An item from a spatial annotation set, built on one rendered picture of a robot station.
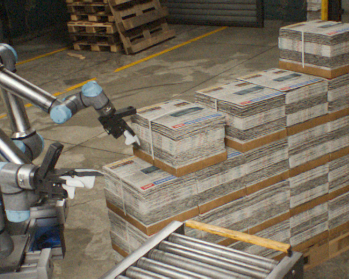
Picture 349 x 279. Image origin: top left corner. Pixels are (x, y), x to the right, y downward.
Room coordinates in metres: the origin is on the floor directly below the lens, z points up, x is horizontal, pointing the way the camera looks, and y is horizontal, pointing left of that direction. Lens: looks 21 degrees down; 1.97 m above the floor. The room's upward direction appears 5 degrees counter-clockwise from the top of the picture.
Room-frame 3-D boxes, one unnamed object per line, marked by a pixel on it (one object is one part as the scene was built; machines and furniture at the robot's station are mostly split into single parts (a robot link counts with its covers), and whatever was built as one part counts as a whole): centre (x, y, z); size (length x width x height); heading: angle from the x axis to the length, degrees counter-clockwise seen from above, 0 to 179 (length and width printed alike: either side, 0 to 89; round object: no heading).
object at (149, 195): (2.91, -0.23, 0.42); 1.17 x 0.39 x 0.83; 123
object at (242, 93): (2.98, -0.35, 1.06); 0.37 x 0.29 x 0.01; 33
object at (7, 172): (1.81, 0.52, 1.21); 0.11 x 0.08 x 0.09; 65
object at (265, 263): (1.97, -0.14, 0.77); 0.47 x 0.05 x 0.05; 54
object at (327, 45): (3.31, -0.84, 0.65); 0.39 x 0.30 x 1.29; 33
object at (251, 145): (2.98, -0.34, 0.86); 0.38 x 0.29 x 0.04; 33
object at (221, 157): (2.67, -0.08, 0.86); 0.29 x 0.16 x 0.04; 123
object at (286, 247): (2.03, -0.20, 0.81); 0.43 x 0.03 x 0.02; 54
